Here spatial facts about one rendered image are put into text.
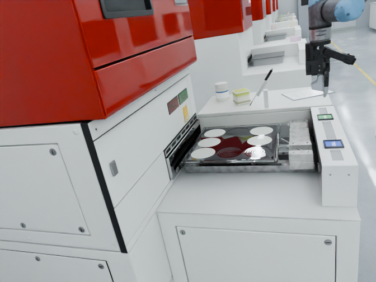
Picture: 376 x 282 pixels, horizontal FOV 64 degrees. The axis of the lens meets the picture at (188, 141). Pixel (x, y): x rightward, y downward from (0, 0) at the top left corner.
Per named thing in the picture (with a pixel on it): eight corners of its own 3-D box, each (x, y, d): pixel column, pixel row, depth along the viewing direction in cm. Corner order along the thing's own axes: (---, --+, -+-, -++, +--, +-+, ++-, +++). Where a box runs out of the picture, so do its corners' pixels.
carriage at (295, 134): (289, 169, 108) (289, 162, 107) (289, 131, 140) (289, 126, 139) (313, 169, 106) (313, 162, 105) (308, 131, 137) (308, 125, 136)
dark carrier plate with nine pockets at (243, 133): (183, 161, 120) (183, 160, 119) (205, 130, 149) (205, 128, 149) (273, 160, 108) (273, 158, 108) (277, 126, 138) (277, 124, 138)
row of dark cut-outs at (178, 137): (164, 156, 114) (163, 151, 113) (196, 118, 152) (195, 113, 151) (166, 156, 114) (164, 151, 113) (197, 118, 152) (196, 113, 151)
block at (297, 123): (289, 128, 136) (288, 122, 135) (289, 126, 139) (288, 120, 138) (308, 127, 133) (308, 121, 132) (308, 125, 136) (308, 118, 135)
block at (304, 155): (289, 161, 108) (288, 154, 107) (289, 157, 111) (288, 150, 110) (313, 161, 105) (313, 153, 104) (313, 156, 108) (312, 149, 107)
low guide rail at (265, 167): (186, 173, 127) (184, 166, 125) (187, 170, 128) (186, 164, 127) (314, 172, 110) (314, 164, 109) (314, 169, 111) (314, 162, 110)
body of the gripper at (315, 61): (305, 73, 119) (305, 41, 114) (329, 70, 116) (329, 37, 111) (306, 77, 112) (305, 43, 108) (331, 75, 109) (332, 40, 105)
